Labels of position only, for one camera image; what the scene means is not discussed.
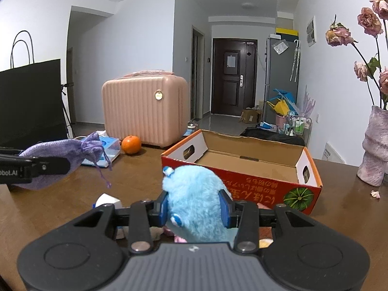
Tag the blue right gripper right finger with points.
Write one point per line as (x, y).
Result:
(226, 208)

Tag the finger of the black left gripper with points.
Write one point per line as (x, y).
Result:
(21, 170)

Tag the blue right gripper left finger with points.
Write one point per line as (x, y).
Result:
(163, 208)

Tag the light blue plush toy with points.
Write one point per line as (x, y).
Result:
(194, 208)

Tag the purple drawstring pouch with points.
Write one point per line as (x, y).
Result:
(75, 151)

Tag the pink satin bow scrunchie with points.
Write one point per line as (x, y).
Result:
(157, 232)

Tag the yellow plush toy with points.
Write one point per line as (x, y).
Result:
(265, 242)

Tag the blue soft tissue pack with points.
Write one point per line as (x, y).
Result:
(111, 147)

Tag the red cardboard box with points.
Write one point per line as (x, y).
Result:
(256, 170)

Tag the pink scrubbing sponge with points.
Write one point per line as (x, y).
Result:
(264, 232)

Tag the white wedge makeup sponge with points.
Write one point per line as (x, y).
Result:
(108, 199)

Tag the black paper bag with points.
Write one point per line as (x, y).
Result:
(32, 108)

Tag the orange tangerine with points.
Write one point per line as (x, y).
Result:
(131, 144)

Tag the small cardboard box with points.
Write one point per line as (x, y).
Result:
(250, 116)

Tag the pink ribbed suitcase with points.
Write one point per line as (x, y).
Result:
(152, 105)

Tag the yellow bag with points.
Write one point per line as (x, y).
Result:
(281, 107)

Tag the dark brown entrance door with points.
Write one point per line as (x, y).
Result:
(234, 75)

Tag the pink textured vase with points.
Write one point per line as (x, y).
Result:
(374, 162)

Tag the grey refrigerator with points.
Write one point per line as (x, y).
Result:
(279, 62)

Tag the dried pink roses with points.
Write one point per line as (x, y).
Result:
(370, 44)

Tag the wire rack with bottles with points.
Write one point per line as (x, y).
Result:
(299, 126)

